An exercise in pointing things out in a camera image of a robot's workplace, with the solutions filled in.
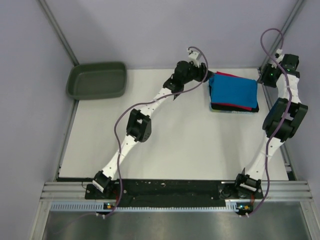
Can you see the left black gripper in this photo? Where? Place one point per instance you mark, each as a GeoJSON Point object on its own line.
{"type": "Point", "coordinates": [199, 70]}

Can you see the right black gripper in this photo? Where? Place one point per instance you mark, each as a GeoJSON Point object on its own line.
{"type": "Point", "coordinates": [262, 77]}

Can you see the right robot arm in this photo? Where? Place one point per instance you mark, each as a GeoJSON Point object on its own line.
{"type": "Point", "coordinates": [281, 123]}

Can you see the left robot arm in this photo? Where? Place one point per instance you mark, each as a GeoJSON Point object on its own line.
{"type": "Point", "coordinates": [138, 128]}

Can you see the folded red t shirt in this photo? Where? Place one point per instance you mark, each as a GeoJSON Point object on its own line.
{"type": "Point", "coordinates": [235, 106]}

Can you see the dark green plastic bin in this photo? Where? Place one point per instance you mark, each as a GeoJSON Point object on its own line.
{"type": "Point", "coordinates": [97, 81]}

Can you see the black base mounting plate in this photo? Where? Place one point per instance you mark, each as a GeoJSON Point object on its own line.
{"type": "Point", "coordinates": [159, 193]}

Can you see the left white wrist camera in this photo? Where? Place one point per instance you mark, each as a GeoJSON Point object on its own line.
{"type": "Point", "coordinates": [194, 57]}

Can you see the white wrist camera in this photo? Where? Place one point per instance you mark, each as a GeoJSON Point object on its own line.
{"type": "Point", "coordinates": [278, 58]}
{"type": "Point", "coordinates": [194, 57]}

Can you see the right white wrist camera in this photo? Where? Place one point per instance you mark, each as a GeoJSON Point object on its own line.
{"type": "Point", "coordinates": [278, 58]}

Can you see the right aluminium corner post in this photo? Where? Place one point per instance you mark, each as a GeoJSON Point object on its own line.
{"type": "Point", "coordinates": [280, 33]}

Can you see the aluminium corner post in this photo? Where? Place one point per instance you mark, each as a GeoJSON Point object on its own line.
{"type": "Point", "coordinates": [58, 31]}
{"type": "Point", "coordinates": [280, 33]}

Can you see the left aluminium corner post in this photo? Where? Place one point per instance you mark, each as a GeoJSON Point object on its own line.
{"type": "Point", "coordinates": [58, 31]}

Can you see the grey slotted cable duct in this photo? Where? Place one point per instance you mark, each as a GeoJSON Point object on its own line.
{"type": "Point", "coordinates": [101, 207]}

